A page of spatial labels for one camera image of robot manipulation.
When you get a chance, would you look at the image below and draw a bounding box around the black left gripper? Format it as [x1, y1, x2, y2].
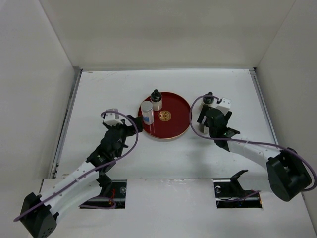
[104, 115, 142, 158]

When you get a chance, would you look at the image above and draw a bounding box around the blue-label jar silver lid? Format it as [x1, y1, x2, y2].
[141, 101, 154, 125]

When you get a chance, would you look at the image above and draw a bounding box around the white-filled bottle black cap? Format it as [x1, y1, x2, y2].
[150, 89, 162, 111]

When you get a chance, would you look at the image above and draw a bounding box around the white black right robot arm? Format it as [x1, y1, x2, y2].
[197, 106, 316, 202]

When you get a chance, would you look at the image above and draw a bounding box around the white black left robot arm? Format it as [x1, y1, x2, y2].
[14, 110, 143, 238]

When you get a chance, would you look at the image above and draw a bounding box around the small dark spice jar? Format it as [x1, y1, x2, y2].
[199, 124, 209, 134]

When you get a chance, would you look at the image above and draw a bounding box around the tan powder bottle black cap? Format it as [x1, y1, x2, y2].
[200, 92, 214, 109]

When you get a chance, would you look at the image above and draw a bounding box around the red round lacquer tray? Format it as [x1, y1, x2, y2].
[142, 92, 190, 139]

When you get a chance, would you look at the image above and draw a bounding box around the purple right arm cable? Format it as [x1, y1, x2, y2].
[189, 95, 317, 191]

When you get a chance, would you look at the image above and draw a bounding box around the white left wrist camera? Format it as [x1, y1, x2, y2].
[101, 109, 124, 126]

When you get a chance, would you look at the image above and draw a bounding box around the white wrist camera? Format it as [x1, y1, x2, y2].
[101, 109, 124, 126]
[215, 98, 231, 115]

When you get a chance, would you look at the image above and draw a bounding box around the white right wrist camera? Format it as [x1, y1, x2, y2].
[215, 98, 231, 115]

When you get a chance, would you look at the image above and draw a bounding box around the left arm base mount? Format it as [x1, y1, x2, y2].
[79, 175, 127, 210]

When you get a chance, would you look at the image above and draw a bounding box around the right aluminium frame rail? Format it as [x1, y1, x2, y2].
[249, 68, 279, 144]

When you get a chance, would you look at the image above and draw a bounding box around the aluminium frame rail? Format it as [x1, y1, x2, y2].
[48, 66, 83, 179]
[249, 68, 279, 144]

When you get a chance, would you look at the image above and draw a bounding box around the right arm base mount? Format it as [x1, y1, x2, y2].
[213, 170, 262, 209]

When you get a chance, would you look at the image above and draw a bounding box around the left aluminium frame rail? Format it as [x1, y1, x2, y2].
[48, 66, 83, 179]

